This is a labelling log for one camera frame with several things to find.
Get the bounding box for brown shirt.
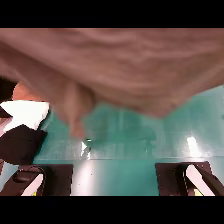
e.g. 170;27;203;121
0;28;224;140

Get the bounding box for orange garment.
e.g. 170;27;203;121
12;81;45;103

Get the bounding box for black garment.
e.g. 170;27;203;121
0;124;48;166
0;76;18;104

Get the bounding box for white garment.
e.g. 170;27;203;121
0;99;51;133

